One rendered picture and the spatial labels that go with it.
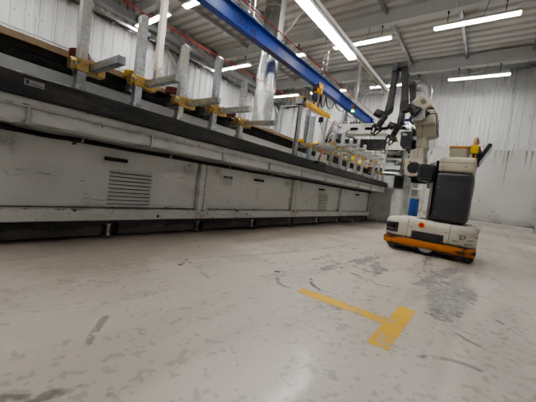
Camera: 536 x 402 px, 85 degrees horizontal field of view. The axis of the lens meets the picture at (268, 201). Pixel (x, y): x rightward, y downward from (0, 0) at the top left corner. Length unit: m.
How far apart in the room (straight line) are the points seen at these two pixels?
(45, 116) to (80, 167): 0.38
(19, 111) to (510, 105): 11.86
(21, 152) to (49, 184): 0.18
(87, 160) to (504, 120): 11.51
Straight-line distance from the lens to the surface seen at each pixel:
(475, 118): 12.05
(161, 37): 2.99
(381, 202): 5.62
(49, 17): 9.44
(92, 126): 1.57
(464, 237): 2.69
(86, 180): 1.80
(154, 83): 1.60
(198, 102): 1.71
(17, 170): 1.72
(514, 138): 11.86
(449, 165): 2.75
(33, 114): 1.50
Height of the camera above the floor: 0.40
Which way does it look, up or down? 3 degrees down
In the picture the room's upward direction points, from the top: 7 degrees clockwise
